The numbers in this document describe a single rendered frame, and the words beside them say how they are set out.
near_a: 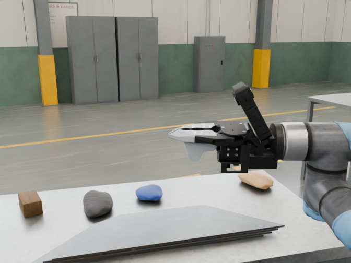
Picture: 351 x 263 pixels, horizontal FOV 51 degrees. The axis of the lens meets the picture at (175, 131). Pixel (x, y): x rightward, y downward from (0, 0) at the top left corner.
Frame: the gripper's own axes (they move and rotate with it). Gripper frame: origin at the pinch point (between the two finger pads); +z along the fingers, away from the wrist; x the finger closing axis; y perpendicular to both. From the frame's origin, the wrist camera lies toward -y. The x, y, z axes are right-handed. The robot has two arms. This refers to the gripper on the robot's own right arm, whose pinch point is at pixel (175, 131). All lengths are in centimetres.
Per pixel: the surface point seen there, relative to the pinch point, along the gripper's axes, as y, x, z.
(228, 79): 252, 974, -148
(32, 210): 43, 36, 47
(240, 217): 43, 31, -20
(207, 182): 50, 64, -12
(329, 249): 44, 18, -43
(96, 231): 42, 23, 23
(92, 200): 44, 43, 29
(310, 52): 204, 1116, -426
